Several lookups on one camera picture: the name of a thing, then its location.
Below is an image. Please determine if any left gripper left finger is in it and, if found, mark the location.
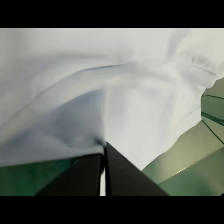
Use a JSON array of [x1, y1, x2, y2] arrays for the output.
[[34, 153, 103, 197]]

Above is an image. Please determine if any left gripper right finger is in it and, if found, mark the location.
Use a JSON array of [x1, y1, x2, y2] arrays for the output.
[[104, 142, 170, 197]]

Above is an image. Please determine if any white shirt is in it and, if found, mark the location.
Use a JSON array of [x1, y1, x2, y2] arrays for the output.
[[0, 28, 224, 172]]

